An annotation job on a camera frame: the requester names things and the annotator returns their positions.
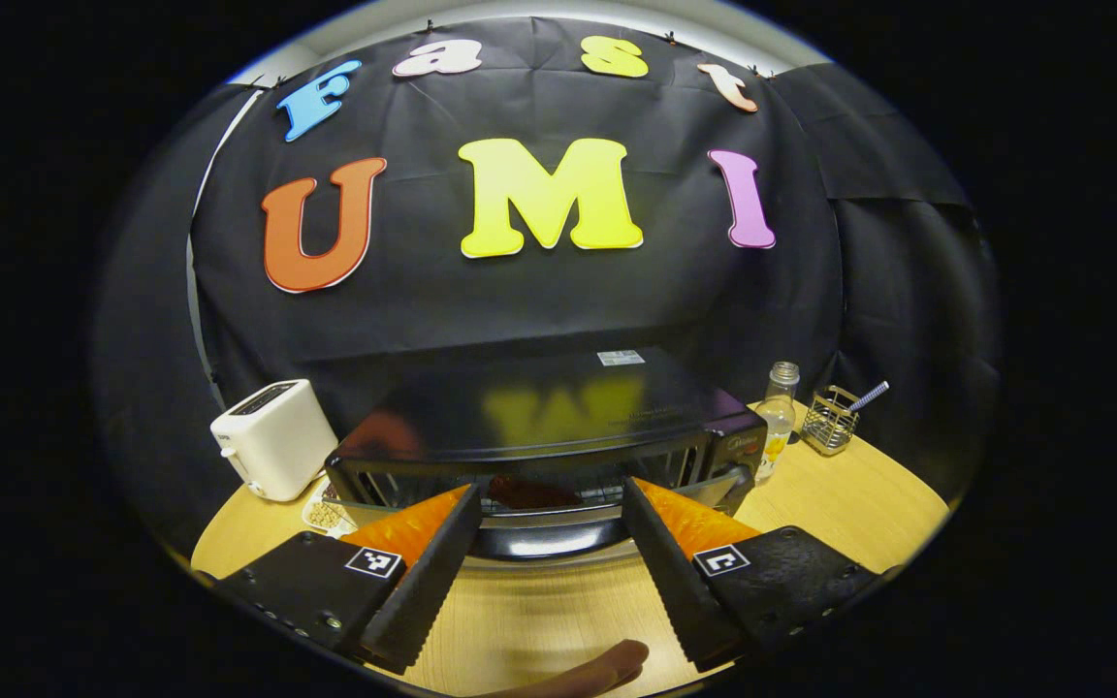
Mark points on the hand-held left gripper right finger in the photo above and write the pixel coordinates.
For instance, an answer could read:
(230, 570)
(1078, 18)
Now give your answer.
(675, 582)

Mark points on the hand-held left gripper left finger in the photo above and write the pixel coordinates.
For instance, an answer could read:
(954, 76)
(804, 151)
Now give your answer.
(423, 591)

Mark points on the black electric oven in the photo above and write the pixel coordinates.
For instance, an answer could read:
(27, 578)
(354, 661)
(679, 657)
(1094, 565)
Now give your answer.
(539, 407)

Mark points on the small white dish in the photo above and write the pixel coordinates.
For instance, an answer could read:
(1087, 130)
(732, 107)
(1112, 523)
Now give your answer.
(324, 514)

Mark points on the clear glass bottle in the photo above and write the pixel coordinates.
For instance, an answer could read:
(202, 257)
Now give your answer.
(776, 417)

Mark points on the white toaster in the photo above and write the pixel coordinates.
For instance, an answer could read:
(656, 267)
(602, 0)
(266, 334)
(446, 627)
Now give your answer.
(272, 441)

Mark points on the small spoon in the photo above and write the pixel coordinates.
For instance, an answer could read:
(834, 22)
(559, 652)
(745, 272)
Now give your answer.
(869, 396)

